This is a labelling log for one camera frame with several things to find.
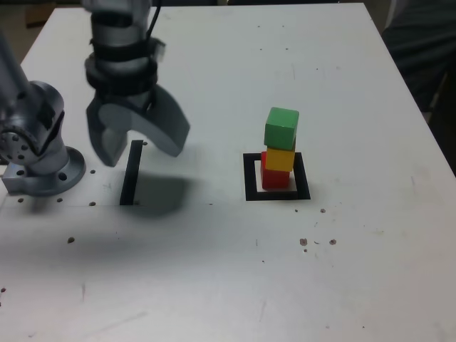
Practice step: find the cardboard box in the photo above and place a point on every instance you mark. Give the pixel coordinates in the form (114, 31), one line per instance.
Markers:
(37, 16)

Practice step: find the red cube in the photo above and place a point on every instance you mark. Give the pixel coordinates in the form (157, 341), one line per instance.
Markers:
(276, 180)

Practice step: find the black tape square outline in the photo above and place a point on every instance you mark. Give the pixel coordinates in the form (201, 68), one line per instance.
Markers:
(249, 185)

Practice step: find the green cube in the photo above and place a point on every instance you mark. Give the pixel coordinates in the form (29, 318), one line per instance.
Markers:
(281, 128)

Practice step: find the black tape strip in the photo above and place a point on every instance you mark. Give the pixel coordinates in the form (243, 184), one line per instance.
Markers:
(128, 185)

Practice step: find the broad grey gripper finger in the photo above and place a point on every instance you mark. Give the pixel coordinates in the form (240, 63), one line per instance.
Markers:
(167, 124)

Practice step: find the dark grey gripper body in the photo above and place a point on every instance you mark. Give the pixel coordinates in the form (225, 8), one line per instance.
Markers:
(124, 99)

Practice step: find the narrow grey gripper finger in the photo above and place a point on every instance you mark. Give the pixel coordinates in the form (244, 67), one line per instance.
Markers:
(103, 146)

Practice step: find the yellow cube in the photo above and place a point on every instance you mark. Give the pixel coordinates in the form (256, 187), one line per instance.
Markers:
(281, 159)

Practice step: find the small white connector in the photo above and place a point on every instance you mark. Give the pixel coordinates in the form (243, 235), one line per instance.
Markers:
(160, 48)

